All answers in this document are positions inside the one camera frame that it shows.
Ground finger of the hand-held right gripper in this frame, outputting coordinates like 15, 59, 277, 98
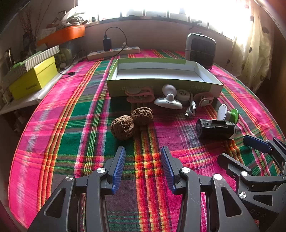
243, 135, 286, 172
218, 153, 253, 190

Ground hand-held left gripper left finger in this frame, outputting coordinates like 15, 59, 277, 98
27, 146, 126, 232

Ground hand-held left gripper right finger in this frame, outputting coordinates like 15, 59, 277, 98
160, 146, 261, 232

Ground black rectangular device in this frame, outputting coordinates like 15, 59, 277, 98
196, 119, 237, 141

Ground brown walnut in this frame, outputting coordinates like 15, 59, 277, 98
111, 115, 135, 141
131, 107, 154, 127

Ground white and green spool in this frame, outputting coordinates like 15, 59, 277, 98
218, 104, 239, 124

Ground white usb cable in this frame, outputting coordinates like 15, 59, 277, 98
185, 101, 197, 117

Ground white grey oval device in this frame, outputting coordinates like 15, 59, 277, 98
154, 94, 182, 110

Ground small pink clip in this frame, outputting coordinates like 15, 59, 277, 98
194, 92, 213, 108

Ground white round disc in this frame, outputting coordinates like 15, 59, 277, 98
176, 89, 191, 102

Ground pink clip with mint pad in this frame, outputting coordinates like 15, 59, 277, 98
125, 88, 156, 109

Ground white suction knob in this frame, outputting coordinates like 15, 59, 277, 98
162, 84, 178, 99

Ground green cardboard box tray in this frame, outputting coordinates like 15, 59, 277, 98
107, 58, 224, 98

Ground pink green plaid tablecloth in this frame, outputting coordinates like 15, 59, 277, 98
9, 49, 283, 232

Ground cream dotted curtain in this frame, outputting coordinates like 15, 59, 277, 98
232, 0, 276, 94

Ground grey space heater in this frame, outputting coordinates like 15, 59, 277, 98
185, 32, 217, 69

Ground white shelf board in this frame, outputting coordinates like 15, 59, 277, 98
0, 71, 65, 115

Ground beige power strip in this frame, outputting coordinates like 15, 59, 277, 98
87, 46, 140, 60

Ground yellow cardboard box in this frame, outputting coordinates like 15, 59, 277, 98
8, 56, 59, 100

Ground striped box lid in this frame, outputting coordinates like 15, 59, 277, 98
0, 45, 60, 86

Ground orange tray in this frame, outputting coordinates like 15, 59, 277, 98
37, 25, 86, 47

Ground dried twigs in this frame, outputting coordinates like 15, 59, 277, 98
19, 7, 42, 52

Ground black charging cable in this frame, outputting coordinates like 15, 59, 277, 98
59, 27, 127, 76

